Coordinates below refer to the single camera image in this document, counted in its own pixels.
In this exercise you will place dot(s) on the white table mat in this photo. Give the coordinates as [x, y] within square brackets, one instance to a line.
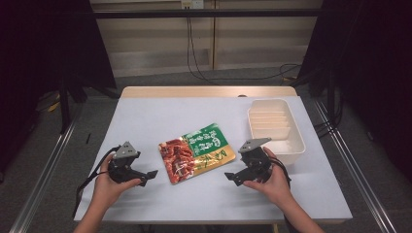
[194, 200]

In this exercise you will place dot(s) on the person's left hand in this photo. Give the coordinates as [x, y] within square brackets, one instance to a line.
[108, 187]

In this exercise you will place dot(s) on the green and red food packet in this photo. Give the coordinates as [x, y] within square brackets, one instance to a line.
[196, 153]

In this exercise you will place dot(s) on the black horizontal bar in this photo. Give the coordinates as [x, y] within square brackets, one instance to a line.
[207, 13]

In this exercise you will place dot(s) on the small black floor object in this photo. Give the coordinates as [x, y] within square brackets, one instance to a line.
[87, 138]

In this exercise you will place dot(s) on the yellow floor object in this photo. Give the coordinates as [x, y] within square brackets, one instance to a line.
[53, 105]

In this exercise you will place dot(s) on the black curtain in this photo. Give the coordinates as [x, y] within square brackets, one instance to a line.
[42, 58]
[372, 71]

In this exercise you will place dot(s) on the white wall socket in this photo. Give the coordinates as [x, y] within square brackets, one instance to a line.
[192, 4]

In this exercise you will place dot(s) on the metal floor rail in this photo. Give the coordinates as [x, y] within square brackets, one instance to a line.
[45, 168]
[353, 168]

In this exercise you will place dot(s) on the person's right hand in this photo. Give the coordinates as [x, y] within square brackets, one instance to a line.
[275, 186]

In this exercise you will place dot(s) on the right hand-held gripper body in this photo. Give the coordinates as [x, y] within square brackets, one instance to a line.
[256, 160]

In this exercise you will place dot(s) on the white plastic container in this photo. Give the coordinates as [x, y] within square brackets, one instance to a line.
[278, 129]

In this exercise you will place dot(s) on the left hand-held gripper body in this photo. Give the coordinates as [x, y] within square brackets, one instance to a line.
[122, 168]

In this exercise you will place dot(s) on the black metal stand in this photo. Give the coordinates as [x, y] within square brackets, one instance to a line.
[64, 106]

